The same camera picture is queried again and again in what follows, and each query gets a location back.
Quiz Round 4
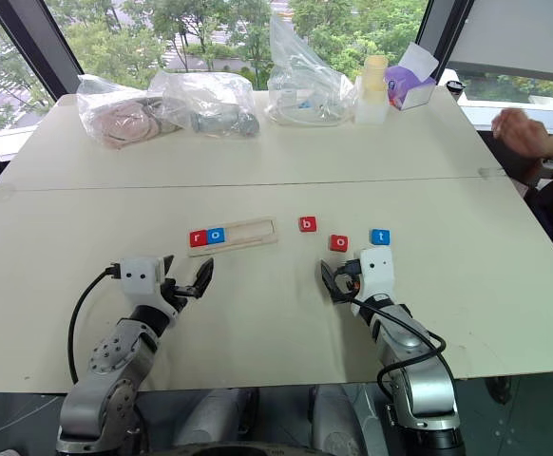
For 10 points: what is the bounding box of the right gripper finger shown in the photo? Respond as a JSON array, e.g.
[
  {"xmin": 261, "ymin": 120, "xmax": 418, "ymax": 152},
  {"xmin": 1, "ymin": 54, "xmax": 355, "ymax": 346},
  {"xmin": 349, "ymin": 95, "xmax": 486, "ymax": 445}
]
[{"xmin": 319, "ymin": 259, "xmax": 342, "ymax": 302}]

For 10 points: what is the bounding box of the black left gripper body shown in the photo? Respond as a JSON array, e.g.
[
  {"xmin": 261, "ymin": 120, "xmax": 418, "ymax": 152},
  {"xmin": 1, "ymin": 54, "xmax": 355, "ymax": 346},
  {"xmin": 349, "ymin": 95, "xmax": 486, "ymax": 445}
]
[{"xmin": 160, "ymin": 277, "xmax": 198, "ymax": 313}]

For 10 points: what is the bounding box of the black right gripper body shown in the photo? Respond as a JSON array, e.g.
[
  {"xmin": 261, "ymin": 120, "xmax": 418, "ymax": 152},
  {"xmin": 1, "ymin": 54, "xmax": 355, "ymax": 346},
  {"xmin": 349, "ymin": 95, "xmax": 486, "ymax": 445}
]
[{"xmin": 333, "ymin": 259, "xmax": 364, "ymax": 305}]

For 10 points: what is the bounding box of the long wooden letter tray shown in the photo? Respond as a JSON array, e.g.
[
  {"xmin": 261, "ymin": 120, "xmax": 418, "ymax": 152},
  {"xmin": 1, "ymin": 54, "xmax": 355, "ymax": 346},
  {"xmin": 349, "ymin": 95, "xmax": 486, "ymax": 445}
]
[{"xmin": 186, "ymin": 216, "xmax": 278, "ymax": 258}]

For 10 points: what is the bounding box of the person's bare hand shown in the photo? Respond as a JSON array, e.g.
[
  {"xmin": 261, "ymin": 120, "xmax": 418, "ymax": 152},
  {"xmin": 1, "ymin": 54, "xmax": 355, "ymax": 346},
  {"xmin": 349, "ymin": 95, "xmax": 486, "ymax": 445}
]
[{"xmin": 490, "ymin": 107, "xmax": 551, "ymax": 159}]

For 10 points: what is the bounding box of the grey rounded shape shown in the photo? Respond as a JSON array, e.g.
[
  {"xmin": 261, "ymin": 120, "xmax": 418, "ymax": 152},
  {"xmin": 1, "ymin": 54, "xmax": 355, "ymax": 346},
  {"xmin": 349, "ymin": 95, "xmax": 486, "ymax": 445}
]
[{"xmin": 173, "ymin": 387, "xmax": 259, "ymax": 448}]

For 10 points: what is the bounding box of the clear bag with pink bundle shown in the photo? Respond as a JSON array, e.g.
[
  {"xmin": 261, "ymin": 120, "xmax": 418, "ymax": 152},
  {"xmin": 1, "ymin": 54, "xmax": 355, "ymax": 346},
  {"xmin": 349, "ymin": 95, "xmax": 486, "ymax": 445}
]
[{"xmin": 75, "ymin": 74, "xmax": 186, "ymax": 151}]

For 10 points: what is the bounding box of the clear bag with grey cylinders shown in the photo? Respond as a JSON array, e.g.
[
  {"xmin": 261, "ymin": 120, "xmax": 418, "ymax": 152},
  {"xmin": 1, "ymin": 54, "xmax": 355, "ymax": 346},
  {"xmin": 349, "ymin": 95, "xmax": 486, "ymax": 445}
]
[{"xmin": 147, "ymin": 70, "xmax": 260, "ymax": 141}]

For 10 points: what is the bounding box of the white translucent plastic container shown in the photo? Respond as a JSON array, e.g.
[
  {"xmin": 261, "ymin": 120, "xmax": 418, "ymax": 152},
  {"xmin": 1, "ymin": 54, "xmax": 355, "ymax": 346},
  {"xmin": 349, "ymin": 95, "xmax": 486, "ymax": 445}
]
[{"xmin": 353, "ymin": 75, "xmax": 391, "ymax": 126}]

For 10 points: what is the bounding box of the tall clear bag with tubing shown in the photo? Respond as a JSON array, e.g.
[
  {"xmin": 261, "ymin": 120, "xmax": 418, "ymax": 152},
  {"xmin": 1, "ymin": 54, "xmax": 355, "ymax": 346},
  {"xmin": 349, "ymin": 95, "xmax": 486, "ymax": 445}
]
[{"xmin": 264, "ymin": 13, "xmax": 359, "ymax": 127}]

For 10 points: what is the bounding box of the purple tissue box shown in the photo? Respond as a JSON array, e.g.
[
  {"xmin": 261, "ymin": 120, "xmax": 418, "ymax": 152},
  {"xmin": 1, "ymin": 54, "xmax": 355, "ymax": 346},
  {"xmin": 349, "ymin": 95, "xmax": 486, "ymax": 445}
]
[{"xmin": 382, "ymin": 64, "xmax": 438, "ymax": 112}]

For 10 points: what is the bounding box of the cream plastic cup stack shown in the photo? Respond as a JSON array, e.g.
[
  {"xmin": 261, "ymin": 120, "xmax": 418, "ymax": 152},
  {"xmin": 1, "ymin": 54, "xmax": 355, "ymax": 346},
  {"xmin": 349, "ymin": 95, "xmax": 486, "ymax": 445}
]
[{"xmin": 361, "ymin": 54, "xmax": 389, "ymax": 104}]

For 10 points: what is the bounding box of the white tissue sheet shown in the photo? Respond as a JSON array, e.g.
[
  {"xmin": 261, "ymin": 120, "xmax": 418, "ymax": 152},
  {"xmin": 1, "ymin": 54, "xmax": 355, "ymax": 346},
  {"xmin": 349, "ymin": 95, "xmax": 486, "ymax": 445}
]
[{"xmin": 396, "ymin": 41, "xmax": 441, "ymax": 81}]

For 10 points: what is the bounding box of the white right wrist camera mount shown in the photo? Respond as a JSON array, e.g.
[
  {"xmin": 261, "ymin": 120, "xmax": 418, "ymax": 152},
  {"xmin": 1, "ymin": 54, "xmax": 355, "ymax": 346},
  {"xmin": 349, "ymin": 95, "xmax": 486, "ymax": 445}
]
[{"xmin": 357, "ymin": 246, "xmax": 396, "ymax": 302}]

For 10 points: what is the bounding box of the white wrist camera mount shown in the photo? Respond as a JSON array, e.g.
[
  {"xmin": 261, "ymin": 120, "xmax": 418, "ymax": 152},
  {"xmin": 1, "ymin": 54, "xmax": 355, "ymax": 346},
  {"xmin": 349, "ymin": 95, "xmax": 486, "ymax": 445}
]
[
  {"xmin": 118, "ymin": 256, "xmax": 181, "ymax": 318},
  {"xmin": 357, "ymin": 246, "xmax": 396, "ymax": 302}
]

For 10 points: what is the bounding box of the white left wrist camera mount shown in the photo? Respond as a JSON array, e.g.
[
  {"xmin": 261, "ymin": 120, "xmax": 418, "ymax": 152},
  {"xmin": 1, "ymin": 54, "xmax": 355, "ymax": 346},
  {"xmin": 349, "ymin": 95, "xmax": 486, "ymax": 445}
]
[{"xmin": 118, "ymin": 256, "xmax": 181, "ymax": 318}]

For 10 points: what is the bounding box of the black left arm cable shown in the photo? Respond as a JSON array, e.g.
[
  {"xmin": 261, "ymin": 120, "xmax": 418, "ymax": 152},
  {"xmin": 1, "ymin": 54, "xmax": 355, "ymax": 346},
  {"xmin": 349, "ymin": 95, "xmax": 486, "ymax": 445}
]
[{"xmin": 67, "ymin": 263, "xmax": 122, "ymax": 384}]

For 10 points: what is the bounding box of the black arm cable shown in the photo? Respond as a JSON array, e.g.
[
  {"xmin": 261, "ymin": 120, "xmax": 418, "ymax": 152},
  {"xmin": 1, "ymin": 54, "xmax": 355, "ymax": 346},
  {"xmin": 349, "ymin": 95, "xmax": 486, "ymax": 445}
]
[
  {"xmin": 67, "ymin": 263, "xmax": 122, "ymax": 384},
  {"xmin": 332, "ymin": 259, "xmax": 448, "ymax": 405}
]

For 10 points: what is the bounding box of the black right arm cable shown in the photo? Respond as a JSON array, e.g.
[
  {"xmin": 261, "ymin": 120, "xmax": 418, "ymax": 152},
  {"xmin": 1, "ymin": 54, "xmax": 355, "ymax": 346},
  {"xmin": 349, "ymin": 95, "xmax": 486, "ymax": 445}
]
[{"xmin": 332, "ymin": 259, "xmax": 448, "ymax": 405}]

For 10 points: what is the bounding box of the dark window frame pillar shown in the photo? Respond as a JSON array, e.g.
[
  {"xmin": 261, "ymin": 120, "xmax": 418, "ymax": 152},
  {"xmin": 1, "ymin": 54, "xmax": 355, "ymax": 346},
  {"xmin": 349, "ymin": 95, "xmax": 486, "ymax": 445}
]
[
  {"xmin": 415, "ymin": 0, "xmax": 475, "ymax": 85},
  {"xmin": 0, "ymin": 0, "xmax": 86, "ymax": 102}
]

